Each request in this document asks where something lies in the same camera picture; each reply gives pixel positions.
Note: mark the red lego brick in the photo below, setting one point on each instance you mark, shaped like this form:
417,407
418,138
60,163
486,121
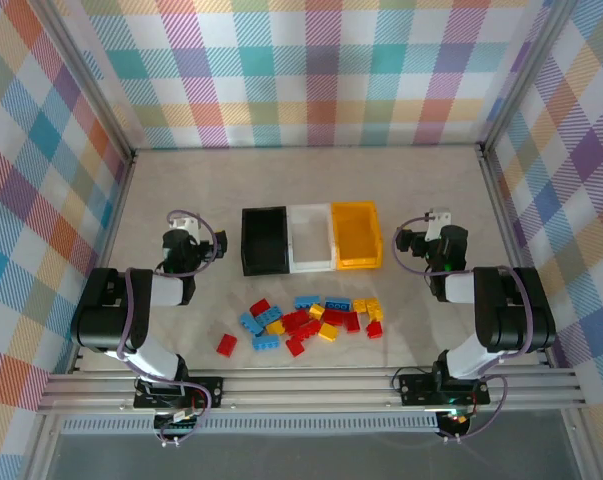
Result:
352,321
227,345
295,319
260,306
374,330
295,346
307,331
332,316

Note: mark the yellow lego brick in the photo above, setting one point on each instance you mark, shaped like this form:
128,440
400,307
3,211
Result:
373,307
275,328
359,305
328,331
316,311

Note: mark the blue lego brick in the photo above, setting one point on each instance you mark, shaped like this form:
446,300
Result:
337,304
251,323
273,315
265,342
306,301

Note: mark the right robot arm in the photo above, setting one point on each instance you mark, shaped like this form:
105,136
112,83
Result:
506,320

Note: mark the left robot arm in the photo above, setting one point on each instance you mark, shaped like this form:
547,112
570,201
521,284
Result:
106,330

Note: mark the black plastic bin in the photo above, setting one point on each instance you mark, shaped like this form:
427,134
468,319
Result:
264,240

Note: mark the yellow plastic bin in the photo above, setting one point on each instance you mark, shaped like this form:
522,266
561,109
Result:
356,235

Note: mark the white plastic bin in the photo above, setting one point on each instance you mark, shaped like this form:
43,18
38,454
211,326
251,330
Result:
311,237

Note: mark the black controller board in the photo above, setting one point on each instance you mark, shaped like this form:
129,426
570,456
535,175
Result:
178,426
456,422

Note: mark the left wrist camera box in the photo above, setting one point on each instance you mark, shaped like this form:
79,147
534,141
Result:
186,223

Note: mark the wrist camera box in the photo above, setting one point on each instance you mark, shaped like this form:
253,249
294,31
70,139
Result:
186,223
438,220

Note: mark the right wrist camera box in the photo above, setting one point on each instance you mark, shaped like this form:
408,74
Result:
438,220

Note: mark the aluminium side rail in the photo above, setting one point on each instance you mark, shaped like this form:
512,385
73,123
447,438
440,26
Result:
115,210
501,210

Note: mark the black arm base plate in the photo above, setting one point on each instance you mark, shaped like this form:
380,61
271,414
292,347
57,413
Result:
416,390
211,390

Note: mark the aluminium mounting rail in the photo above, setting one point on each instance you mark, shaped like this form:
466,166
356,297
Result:
306,387

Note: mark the aluminium frame post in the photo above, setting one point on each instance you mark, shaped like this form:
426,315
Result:
88,80
525,75

